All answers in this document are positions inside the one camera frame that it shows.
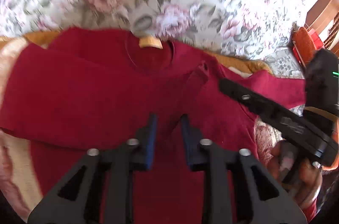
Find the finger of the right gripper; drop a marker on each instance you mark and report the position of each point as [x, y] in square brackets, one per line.
[298, 131]

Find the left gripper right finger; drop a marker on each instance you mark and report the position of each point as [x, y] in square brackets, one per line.
[237, 187]

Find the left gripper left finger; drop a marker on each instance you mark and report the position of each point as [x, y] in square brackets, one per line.
[98, 188]

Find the dark red sweater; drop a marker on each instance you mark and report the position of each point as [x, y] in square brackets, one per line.
[127, 107]

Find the orange floral plush blanket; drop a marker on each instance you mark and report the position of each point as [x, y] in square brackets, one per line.
[16, 133]

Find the red bag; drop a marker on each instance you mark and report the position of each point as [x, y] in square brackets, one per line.
[318, 43]

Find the orange cushion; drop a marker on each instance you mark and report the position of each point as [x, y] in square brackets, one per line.
[303, 47]

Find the wooden wardrobe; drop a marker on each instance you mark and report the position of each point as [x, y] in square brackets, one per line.
[323, 18]

